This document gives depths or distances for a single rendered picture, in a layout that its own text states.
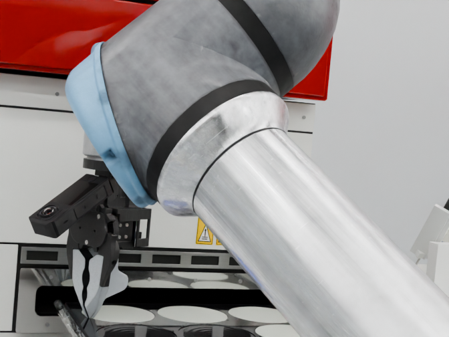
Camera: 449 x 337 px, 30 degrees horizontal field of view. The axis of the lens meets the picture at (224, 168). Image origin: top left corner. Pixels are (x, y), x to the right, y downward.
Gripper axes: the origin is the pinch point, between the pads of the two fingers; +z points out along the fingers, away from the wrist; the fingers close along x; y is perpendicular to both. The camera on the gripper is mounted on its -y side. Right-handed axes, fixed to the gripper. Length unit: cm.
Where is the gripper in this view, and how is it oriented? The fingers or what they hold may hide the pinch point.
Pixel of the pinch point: (86, 309)
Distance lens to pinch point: 114.8
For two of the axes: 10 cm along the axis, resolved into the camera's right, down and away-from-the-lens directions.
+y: 6.5, 0.2, 7.6
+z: -0.9, 9.9, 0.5
